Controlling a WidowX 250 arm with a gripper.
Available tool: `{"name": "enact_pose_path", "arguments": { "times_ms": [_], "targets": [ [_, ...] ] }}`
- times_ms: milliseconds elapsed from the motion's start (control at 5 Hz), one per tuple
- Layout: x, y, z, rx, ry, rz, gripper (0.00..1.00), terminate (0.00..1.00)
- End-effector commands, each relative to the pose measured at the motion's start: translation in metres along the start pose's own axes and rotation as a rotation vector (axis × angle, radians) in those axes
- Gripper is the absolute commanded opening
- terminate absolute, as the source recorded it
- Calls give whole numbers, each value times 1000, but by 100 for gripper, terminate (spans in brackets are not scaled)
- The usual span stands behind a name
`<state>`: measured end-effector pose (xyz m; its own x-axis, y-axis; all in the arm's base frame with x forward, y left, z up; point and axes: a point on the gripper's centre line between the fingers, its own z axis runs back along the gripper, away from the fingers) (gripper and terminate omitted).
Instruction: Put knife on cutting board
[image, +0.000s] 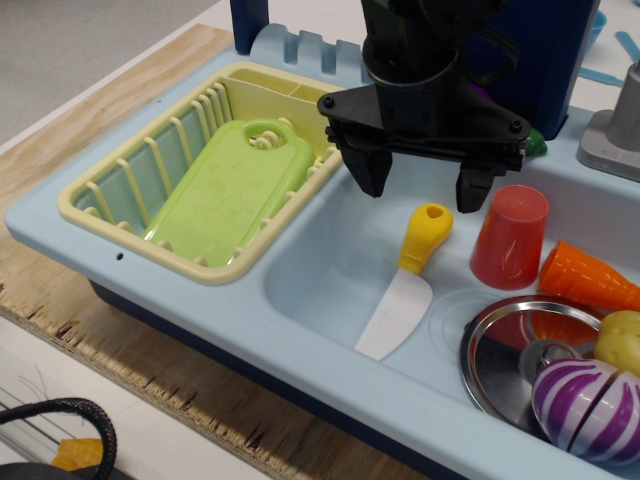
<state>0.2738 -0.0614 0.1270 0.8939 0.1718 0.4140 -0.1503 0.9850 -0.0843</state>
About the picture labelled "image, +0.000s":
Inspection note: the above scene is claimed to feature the orange object bottom left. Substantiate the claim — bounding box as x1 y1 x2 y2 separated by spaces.
51 438 104 472

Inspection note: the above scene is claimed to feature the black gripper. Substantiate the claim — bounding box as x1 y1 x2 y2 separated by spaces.
318 47 530 214

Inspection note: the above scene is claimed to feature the red plastic cup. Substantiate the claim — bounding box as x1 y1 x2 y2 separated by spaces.
469 184 549 291

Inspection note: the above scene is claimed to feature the dark blue back panel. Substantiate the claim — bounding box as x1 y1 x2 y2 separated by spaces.
230 0 600 140

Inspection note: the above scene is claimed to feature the light blue toy sink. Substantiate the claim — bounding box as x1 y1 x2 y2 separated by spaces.
1 24 639 479

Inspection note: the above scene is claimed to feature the orange toy carrot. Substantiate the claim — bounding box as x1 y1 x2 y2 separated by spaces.
537 241 639 311

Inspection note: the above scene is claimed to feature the grey toy faucet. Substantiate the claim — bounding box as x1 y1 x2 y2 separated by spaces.
577 63 639 182

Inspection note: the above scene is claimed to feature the cream plastic dish rack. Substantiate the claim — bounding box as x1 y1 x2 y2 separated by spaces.
57 62 342 285

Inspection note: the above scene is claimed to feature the steel pot lid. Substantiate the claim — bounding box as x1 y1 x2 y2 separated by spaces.
460 295 604 439

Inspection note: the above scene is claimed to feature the black braided cable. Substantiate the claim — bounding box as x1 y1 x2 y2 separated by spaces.
0 397 118 480

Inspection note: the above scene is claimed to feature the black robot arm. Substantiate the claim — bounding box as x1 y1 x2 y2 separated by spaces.
318 1 531 213

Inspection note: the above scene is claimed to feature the wooden board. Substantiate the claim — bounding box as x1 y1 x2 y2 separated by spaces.
1 20 417 479

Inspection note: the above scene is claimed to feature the green plastic cutting board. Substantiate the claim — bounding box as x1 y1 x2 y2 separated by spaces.
144 118 315 267

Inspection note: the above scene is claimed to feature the purple white toy onion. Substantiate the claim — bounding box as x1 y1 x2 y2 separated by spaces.
531 359 639 466

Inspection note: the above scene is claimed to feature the light blue toy spatula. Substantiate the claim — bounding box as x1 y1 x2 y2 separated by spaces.
579 67 624 87

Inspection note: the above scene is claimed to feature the yellow toy potato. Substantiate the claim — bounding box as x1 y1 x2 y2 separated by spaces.
594 310 640 377

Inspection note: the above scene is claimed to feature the green toy vegetable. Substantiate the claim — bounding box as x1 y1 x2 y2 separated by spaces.
525 128 548 157

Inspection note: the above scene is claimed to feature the light blue toy spoon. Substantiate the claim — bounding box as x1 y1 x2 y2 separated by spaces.
615 31 640 64

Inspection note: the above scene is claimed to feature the yellow handled toy knife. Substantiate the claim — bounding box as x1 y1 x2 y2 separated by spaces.
355 203 454 361

